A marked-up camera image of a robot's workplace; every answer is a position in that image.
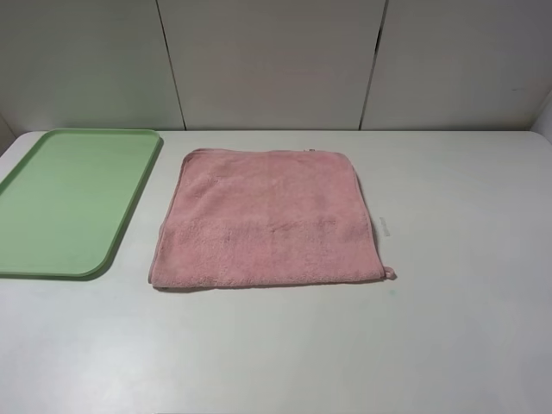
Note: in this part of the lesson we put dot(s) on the pink terry towel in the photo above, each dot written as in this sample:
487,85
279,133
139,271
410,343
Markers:
276,218

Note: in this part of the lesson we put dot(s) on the green plastic tray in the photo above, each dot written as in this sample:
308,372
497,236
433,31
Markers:
66,204

